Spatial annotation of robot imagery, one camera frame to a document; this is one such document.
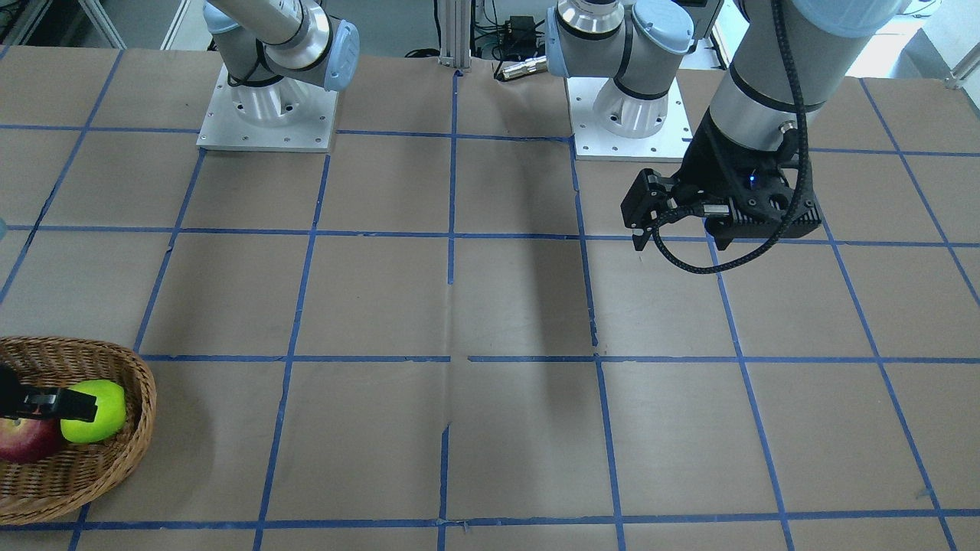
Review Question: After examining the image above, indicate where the green apple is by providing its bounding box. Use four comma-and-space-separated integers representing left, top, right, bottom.
60, 380, 126, 444

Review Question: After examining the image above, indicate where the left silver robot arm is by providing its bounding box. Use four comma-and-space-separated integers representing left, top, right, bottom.
545, 1, 902, 251

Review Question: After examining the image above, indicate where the red apple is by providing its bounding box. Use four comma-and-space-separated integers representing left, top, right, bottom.
1, 418, 64, 464

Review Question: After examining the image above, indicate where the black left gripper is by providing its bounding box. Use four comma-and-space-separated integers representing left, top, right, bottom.
620, 115, 799, 252

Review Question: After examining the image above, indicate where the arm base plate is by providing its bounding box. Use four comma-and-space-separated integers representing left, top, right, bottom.
196, 66, 340, 154
565, 73, 697, 164

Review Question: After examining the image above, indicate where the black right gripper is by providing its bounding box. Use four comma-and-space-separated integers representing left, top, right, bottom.
0, 364, 98, 422

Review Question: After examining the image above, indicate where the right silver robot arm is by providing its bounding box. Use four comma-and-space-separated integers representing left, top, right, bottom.
2, 1, 360, 422

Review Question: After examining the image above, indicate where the woven wicker basket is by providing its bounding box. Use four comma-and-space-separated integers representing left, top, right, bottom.
1, 336, 158, 526

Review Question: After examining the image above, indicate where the aluminium frame post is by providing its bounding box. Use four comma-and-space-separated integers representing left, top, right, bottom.
436, 1, 473, 73

